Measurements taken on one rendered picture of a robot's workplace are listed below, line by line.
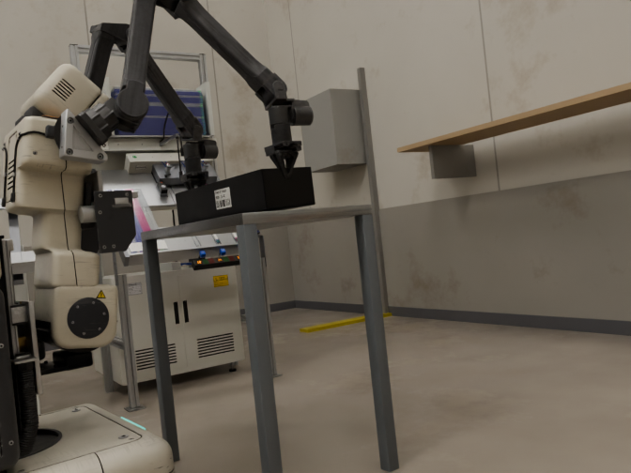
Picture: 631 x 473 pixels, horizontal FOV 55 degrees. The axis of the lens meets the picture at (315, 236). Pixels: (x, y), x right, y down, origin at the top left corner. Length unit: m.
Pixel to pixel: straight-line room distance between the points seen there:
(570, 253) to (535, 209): 0.35
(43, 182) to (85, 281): 0.27
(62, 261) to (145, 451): 0.51
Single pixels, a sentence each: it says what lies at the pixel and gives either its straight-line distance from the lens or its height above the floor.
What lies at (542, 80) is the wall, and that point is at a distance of 4.05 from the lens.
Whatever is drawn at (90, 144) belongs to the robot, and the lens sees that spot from 1.56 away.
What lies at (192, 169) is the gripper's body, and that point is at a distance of 2.21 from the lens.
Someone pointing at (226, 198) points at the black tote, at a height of 0.86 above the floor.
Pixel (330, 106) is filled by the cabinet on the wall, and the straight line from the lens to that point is 5.18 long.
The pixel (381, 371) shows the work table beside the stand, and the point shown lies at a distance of 1.87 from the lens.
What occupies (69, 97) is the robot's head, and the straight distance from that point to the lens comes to 1.72.
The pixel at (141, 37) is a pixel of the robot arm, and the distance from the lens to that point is 1.71.
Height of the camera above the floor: 0.72
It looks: level
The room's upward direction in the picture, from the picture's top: 6 degrees counter-clockwise
